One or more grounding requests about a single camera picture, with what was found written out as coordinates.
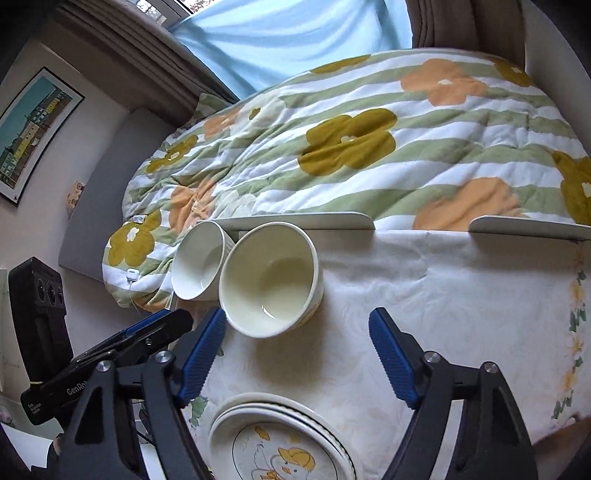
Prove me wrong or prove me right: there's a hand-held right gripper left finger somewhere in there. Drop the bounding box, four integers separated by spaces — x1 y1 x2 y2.
58 307 227 480

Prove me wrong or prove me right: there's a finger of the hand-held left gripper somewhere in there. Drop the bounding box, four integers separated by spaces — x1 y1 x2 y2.
110 309 194 365
74 309 174 366

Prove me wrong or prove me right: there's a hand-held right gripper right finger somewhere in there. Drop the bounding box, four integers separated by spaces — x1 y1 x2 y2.
368 307 539 480

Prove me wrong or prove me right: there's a cream yellow plate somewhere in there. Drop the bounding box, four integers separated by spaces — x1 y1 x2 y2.
209 392 358 480

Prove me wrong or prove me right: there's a white ribbed bowl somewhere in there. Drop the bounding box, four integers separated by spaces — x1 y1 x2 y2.
171 220 238 302

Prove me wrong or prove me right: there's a cream round bowl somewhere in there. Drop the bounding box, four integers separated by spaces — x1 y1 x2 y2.
218 222 324 339

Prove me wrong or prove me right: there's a duck print plate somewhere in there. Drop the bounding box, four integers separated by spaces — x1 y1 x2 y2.
218 406 354 480

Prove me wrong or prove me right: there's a white floral tablecloth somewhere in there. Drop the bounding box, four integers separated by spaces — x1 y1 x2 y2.
173 228 591 480

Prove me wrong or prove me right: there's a grey headboard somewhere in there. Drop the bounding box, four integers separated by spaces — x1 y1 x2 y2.
58 108 178 282

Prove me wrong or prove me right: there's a floral striped quilt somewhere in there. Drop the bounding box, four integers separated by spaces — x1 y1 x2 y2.
102 48 591 310

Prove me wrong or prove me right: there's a framed picture of houses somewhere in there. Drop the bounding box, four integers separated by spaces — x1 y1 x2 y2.
0 67 86 204

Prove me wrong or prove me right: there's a green striped pillow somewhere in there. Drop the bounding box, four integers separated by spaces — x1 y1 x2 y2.
178 92 245 130

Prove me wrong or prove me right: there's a brown curtain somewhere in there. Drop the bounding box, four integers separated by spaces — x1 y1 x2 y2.
406 0 525 61
53 0 241 125

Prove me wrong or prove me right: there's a light blue cloth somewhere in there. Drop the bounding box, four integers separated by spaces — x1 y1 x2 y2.
166 0 414 100

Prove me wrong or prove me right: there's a window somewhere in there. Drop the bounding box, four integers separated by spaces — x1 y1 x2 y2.
139 0 218 24

